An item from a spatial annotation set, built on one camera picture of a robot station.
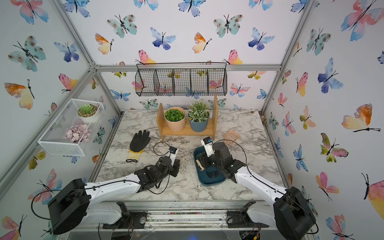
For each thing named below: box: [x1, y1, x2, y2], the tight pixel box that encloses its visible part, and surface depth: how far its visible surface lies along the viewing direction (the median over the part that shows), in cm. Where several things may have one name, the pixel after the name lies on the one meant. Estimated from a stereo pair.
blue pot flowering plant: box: [188, 99, 211, 133], surface depth 91 cm
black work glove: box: [126, 130, 151, 163], surface depth 101 cm
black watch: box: [206, 166, 219, 178], surface depth 87 cm
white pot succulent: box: [76, 103, 99, 124], surface depth 73 cm
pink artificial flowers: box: [63, 124, 92, 143], surface depth 64 cm
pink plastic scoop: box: [223, 129, 240, 145], surface depth 109 cm
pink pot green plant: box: [164, 106, 187, 133], surface depth 95 cm
